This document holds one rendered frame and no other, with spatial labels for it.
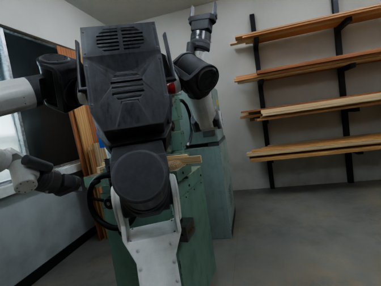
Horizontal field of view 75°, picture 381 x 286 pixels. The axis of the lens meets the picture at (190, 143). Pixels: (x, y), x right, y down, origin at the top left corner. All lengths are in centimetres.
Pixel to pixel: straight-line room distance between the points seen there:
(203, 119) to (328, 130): 296
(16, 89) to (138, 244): 53
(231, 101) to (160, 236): 309
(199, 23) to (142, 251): 90
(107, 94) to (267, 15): 336
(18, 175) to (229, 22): 337
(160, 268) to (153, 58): 54
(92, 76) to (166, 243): 47
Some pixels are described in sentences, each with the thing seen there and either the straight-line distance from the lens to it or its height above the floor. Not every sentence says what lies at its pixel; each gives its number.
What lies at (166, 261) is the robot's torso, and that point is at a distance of 72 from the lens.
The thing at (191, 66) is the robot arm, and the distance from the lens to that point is 84.
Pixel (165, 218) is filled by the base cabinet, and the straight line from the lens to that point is 137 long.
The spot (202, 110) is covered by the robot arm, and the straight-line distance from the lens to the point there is 95.
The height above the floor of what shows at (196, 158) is 93.
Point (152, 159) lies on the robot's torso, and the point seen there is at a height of 107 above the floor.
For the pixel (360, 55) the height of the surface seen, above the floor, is 155.
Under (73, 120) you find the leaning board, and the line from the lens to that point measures 287.
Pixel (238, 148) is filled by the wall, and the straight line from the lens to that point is 369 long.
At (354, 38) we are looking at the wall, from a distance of 396.
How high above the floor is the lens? 114
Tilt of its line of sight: 5 degrees down
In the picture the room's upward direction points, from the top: 8 degrees counter-clockwise
